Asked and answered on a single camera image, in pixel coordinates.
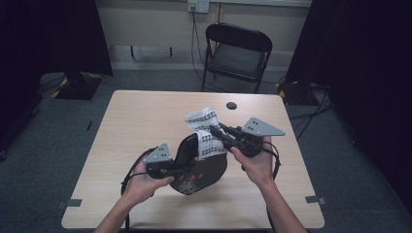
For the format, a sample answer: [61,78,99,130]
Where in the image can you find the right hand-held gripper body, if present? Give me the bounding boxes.
[225,116,287,159]

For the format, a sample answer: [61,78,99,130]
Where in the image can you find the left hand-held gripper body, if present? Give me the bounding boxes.
[142,142,178,181]

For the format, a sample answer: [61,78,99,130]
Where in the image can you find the white checked cloth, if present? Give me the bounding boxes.
[183,107,229,160]

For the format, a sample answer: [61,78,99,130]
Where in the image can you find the black floral pouch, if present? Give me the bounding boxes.
[169,132,229,196]

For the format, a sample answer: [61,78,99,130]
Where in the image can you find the person's left hand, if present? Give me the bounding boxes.
[121,159,176,207]

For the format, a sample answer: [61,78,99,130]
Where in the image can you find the person's right hand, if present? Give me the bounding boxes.
[229,135,277,189]

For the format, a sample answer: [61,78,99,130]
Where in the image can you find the black stand base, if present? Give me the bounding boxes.
[276,81,321,107]
[51,71,104,101]

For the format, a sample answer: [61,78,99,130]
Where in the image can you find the black folding chair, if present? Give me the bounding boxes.
[200,21,274,95]

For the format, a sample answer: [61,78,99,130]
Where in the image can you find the grey floor tape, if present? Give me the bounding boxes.
[304,194,327,207]
[55,198,84,210]

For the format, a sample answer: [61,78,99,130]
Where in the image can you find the black curtain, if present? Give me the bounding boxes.
[284,0,412,207]
[0,0,114,153]

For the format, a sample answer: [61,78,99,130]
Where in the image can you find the right hand-held gripper cable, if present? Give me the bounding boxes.
[261,140,282,233]

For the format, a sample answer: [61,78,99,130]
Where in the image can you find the hand-held gripper cable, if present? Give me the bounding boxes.
[120,147,159,233]
[261,140,282,233]

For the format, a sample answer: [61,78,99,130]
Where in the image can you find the left hand-held gripper cable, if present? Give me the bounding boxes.
[120,147,159,233]

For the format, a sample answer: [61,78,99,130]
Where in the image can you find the black floor cables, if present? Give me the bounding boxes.
[287,84,335,141]

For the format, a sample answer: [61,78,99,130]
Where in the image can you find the black wall socket cable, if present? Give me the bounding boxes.
[189,5,229,94]

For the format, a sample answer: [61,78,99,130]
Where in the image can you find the white wall socket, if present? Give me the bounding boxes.
[187,0,211,15]

